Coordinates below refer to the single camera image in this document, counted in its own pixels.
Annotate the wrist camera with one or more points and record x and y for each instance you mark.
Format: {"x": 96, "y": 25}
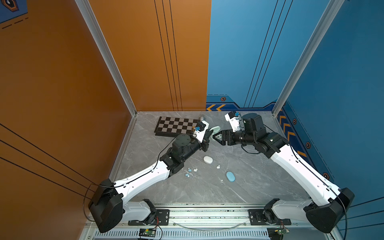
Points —
{"x": 200, "y": 130}
{"x": 234, "y": 119}

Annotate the aluminium front rail frame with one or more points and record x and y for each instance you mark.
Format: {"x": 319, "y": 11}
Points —
{"x": 209, "y": 222}

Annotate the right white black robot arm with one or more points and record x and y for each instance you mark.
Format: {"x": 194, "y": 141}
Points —
{"x": 327, "y": 204}

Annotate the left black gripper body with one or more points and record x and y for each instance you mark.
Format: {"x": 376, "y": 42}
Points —
{"x": 203, "y": 144}

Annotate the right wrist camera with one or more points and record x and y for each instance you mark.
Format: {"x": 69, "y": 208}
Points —
{"x": 234, "y": 119}

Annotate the aluminium corner post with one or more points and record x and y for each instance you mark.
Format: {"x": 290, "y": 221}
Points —
{"x": 101, "y": 42}
{"x": 318, "y": 34}

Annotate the mint green earbud case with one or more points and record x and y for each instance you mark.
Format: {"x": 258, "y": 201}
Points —
{"x": 215, "y": 129}

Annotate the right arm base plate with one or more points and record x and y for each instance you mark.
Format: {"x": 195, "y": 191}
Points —
{"x": 261, "y": 217}

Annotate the black white chessboard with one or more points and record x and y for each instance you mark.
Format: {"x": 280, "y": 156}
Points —
{"x": 172, "y": 127}

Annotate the blue earbud case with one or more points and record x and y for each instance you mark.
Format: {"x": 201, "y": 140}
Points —
{"x": 230, "y": 176}

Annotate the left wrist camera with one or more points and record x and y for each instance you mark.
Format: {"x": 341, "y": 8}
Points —
{"x": 200, "y": 130}

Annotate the right aluminium corner post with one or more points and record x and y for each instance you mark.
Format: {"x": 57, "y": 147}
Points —
{"x": 318, "y": 34}

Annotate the right circuit board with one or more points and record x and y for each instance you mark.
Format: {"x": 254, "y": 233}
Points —
{"x": 277, "y": 234}

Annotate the left aluminium corner post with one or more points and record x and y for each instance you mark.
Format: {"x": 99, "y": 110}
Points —
{"x": 101, "y": 42}

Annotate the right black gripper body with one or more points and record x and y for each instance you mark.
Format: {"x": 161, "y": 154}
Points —
{"x": 232, "y": 137}

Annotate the white earbud case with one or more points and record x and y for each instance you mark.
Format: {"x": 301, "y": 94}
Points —
{"x": 208, "y": 160}

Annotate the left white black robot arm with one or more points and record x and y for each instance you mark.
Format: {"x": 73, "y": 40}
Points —
{"x": 112, "y": 201}

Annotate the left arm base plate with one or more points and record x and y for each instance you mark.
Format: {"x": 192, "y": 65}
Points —
{"x": 157, "y": 218}

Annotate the left green circuit board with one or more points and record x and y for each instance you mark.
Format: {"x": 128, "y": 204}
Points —
{"x": 147, "y": 233}

